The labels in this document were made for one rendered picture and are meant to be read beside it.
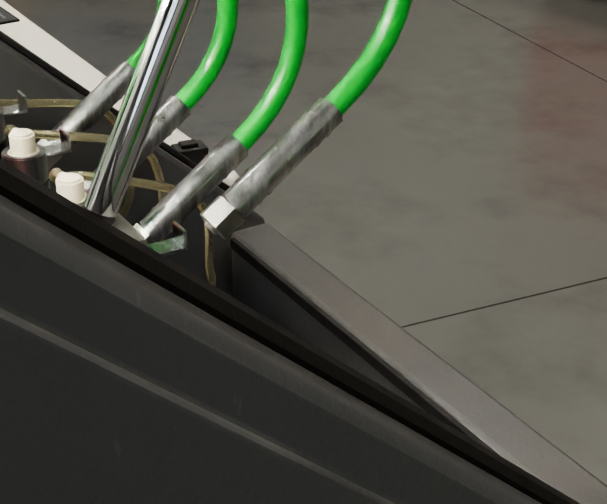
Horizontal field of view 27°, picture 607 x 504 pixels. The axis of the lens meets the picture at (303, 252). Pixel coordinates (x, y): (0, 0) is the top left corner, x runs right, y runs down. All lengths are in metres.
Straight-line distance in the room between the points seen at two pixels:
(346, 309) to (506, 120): 2.96
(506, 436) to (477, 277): 2.16
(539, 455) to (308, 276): 0.28
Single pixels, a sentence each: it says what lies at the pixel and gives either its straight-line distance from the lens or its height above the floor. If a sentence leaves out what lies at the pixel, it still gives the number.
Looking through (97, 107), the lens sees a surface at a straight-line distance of 0.91.
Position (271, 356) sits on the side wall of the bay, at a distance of 0.29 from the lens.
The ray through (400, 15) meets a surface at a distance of 0.71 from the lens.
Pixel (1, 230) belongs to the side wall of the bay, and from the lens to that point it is 0.24.
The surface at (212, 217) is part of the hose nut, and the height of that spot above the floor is 1.14.
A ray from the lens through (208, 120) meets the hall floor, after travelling 3.88.
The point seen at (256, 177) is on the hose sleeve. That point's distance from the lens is 0.69.
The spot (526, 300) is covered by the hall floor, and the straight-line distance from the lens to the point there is 2.92.
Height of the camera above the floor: 1.44
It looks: 28 degrees down
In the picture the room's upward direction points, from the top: straight up
